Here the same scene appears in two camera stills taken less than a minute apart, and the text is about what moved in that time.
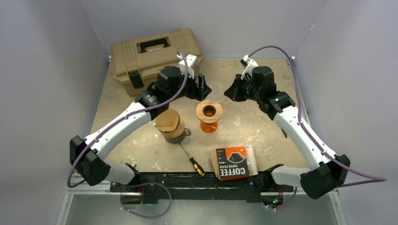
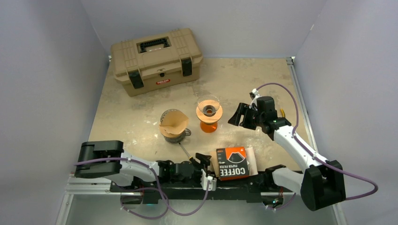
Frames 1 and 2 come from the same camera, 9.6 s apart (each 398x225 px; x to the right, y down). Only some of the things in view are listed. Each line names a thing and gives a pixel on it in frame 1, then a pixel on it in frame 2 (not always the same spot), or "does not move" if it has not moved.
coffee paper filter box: (232, 163) does not move
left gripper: (199, 90) to (204, 162)
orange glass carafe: (208, 127) does not move
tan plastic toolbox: (135, 60) does not move
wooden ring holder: (209, 111) does not move
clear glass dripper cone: (218, 83) to (209, 104)
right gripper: (234, 92) to (245, 109)
